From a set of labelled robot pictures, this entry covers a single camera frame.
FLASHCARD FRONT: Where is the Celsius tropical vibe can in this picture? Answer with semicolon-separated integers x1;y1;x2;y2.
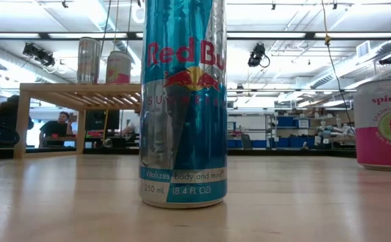
77;36;102;85

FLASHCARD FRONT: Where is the white ceiling vent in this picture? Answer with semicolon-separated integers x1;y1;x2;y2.
355;40;372;59

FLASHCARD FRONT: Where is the rack with blue bins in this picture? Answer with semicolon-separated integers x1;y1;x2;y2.
265;109;317;149

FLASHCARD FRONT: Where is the black curved cable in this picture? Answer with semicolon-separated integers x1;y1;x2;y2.
0;120;21;148

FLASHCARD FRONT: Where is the yellow black hanging cable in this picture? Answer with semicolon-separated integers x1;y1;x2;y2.
321;0;357;136

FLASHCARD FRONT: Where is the black office chair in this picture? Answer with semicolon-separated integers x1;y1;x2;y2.
241;133;253;151

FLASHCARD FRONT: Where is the black monitor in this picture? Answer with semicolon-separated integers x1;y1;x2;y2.
85;109;121;132

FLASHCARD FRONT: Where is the white round ceiling lamp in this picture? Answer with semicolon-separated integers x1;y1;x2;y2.
130;2;144;25

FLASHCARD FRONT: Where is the blue silver Red Bull can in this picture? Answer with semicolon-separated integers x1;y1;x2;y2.
138;0;228;209

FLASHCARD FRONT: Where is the wooden slatted shelf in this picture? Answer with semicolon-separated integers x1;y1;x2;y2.
13;83;142;159

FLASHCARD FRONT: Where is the person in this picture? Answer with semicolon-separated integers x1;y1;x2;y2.
39;111;74;148
121;110;141;137
0;95;34;144

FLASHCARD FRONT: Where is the Spindrift raspberry lime can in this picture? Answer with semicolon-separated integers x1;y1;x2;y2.
353;78;391;172
105;50;133;85

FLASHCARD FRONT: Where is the silver ceiling air duct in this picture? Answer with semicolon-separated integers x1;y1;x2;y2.
309;40;391;91

